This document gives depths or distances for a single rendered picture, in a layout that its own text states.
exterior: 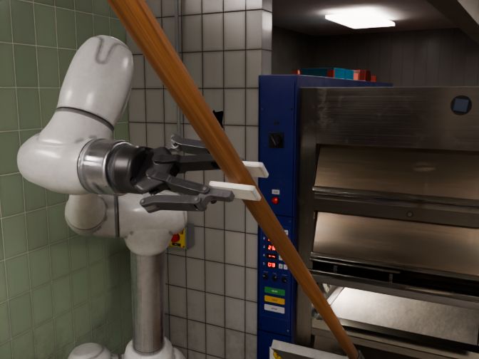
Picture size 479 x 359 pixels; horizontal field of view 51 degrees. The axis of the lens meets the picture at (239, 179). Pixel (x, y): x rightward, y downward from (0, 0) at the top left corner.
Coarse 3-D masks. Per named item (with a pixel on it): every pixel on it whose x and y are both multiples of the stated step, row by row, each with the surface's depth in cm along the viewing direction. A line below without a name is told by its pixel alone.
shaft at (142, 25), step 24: (120, 0) 45; (144, 0) 47; (144, 24) 48; (144, 48) 50; (168, 48) 51; (168, 72) 52; (192, 96) 56; (192, 120) 58; (216, 120) 60; (216, 144) 62; (240, 168) 67; (264, 216) 76; (288, 240) 85; (288, 264) 90; (312, 288) 99; (336, 336) 123
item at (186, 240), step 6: (186, 228) 218; (192, 228) 223; (180, 234) 219; (186, 234) 218; (192, 234) 223; (180, 240) 220; (186, 240) 219; (192, 240) 223; (174, 246) 222; (180, 246) 220; (186, 246) 219
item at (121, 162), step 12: (120, 156) 76; (132, 156) 76; (144, 156) 78; (120, 168) 76; (132, 168) 75; (144, 168) 77; (156, 168) 76; (168, 168) 75; (120, 180) 76; (132, 180) 76; (144, 180) 76; (156, 180) 75; (132, 192) 78; (144, 192) 75; (156, 192) 76
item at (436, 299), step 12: (312, 276) 186; (372, 276) 193; (360, 288) 178; (372, 288) 176; (384, 288) 174; (444, 288) 181; (420, 300) 169; (432, 300) 167; (444, 300) 166; (456, 300) 164
